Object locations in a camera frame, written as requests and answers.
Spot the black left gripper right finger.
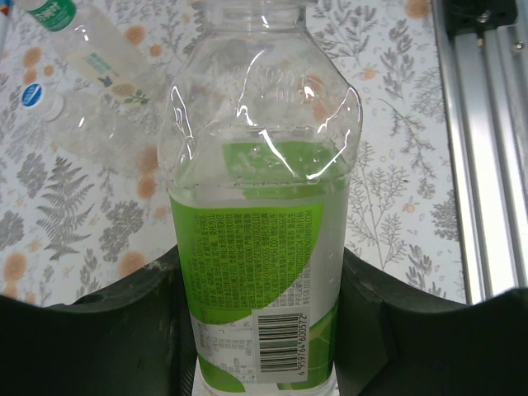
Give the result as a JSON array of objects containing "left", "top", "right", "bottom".
[{"left": 332, "top": 249, "right": 528, "bottom": 396}]

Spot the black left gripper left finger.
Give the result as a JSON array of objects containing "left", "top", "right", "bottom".
[{"left": 0, "top": 247, "right": 198, "bottom": 396}]

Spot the clear bottle with green label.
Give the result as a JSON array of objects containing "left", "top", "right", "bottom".
[{"left": 156, "top": 0, "right": 364, "bottom": 396}]

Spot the clear bottle without label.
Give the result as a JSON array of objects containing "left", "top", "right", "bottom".
[{"left": 20, "top": 82, "right": 160, "bottom": 174}]

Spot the floral printed table cover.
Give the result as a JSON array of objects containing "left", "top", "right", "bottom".
[{"left": 0, "top": 0, "right": 467, "bottom": 309}]

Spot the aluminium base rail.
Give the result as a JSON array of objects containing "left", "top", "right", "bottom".
[{"left": 431, "top": 0, "right": 528, "bottom": 304}]

